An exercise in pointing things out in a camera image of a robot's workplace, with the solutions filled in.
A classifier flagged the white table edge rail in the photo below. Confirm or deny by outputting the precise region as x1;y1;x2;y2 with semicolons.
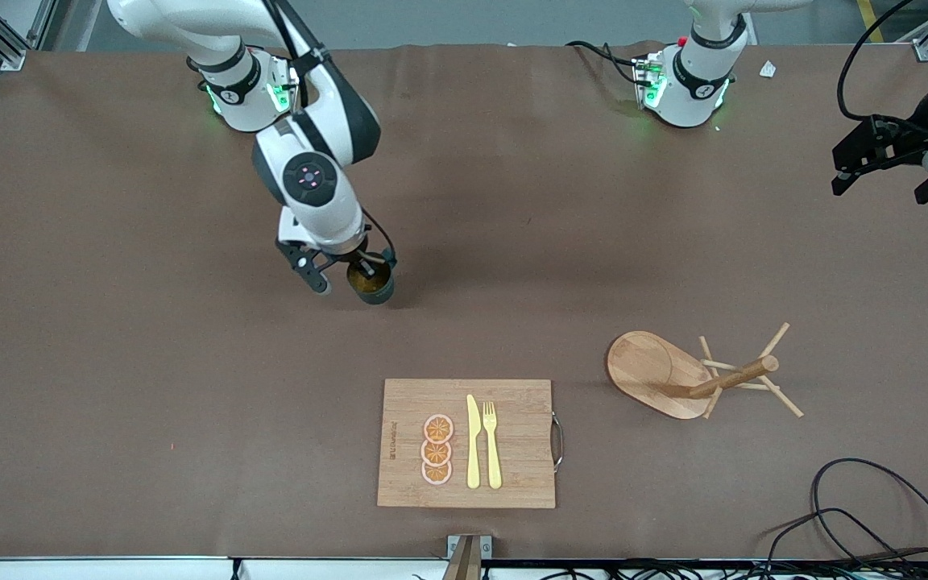
0;556;449;580

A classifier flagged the metal table edge bracket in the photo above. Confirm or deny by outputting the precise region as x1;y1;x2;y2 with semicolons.
441;534;493;580

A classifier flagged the yellow plastic fork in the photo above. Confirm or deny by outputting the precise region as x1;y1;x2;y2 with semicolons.
483;401;503;490

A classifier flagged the teal ribbed cup with handle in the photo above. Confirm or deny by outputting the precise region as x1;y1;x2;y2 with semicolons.
346;256;397;306

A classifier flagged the black left arm base cable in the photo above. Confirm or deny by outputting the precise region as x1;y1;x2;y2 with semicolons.
565;40;652;86

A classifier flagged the bamboo cutting board, metal handle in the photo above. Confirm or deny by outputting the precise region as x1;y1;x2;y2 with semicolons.
376;379;566;510

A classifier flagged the wooden mug tree stand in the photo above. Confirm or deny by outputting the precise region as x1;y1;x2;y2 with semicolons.
606;322;805;421

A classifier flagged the yellow plastic knife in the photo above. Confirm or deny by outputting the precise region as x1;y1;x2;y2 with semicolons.
466;394;482;490

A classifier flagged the black floor cable tangle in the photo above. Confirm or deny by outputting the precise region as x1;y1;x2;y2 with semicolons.
504;554;928;580

